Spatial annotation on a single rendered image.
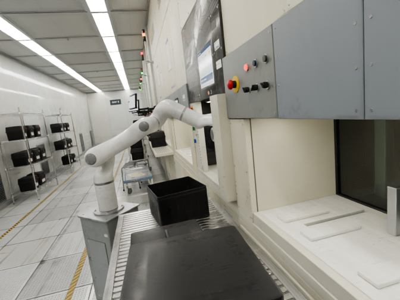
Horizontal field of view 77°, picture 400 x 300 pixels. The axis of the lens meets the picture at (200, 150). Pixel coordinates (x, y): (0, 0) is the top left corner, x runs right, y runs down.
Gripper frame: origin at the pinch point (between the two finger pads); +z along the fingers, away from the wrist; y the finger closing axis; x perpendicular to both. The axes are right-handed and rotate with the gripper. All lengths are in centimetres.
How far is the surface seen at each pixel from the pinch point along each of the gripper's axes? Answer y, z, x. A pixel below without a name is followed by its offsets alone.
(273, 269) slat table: 68, -35, -43
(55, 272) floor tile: -105, -167, -119
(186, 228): 43, -60, -33
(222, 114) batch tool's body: 26.8, -33.2, 11.5
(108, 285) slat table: 52, -91, -43
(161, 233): 42, -70, -33
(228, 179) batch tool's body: 26.8, -33.8, -20.2
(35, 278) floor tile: -103, -183, -119
